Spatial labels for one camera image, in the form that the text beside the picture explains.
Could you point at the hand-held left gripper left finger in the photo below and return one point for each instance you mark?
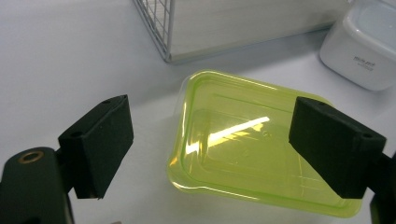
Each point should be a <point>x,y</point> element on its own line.
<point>96,146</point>

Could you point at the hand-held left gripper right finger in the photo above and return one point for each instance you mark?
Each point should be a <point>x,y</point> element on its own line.
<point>336,149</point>

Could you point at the green translucent plastic container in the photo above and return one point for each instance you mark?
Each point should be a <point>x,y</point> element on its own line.
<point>236,149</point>

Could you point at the white plastic container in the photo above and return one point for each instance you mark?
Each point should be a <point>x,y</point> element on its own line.
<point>358,46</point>

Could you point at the white table cover sheet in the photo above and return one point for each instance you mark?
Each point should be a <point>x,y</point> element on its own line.
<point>62,46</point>

